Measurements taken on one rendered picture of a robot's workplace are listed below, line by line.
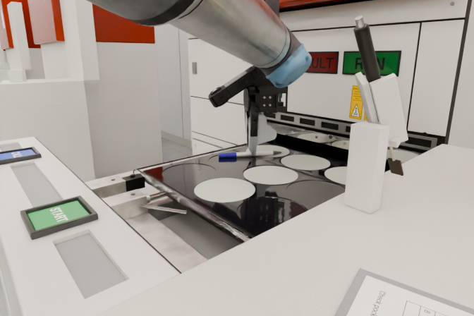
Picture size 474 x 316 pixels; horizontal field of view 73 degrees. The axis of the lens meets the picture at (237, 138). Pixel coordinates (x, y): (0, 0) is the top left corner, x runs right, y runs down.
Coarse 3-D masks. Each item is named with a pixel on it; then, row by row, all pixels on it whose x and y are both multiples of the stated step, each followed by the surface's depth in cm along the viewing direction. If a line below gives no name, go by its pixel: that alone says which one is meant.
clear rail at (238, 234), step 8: (152, 184) 56; (160, 184) 54; (168, 192) 52; (176, 192) 51; (176, 200) 50; (184, 200) 48; (192, 208) 47; (200, 208) 46; (200, 216) 45; (208, 216) 44; (216, 216) 44; (216, 224) 42; (224, 224) 41; (224, 232) 41; (232, 232) 40; (240, 232) 40; (240, 240) 39
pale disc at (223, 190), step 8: (200, 184) 55; (208, 184) 55; (216, 184) 55; (224, 184) 55; (232, 184) 55; (240, 184) 55; (248, 184) 55; (200, 192) 52; (208, 192) 52; (216, 192) 52; (224, 192) 52; (232, 192) 52; (240, 192) 52; (248, 192) 52; (216, 200) 49; (224, 200) 49; (232, 200) 49
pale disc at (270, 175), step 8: (256, 168) 63; (264, 168) 63; (272, 168) 63; (280, 168) 63; (248, 176) 59; (256, 176) 58; (264, 176) 58; (272, 176) 58; (280, 176) 58; (288, 176) 58; (296, 176) 58; (272, 184) 55
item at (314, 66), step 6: (312, 54) 74; (318, 54) 72; (324, 54) 71; (330, 54) 70; (312, 60) 74; (318, 60) 73; (324, 60) 72; (330, 60) 70; (312, 66) 74; (318, 66) 73; (324, 66) 72; (330, 66) 71
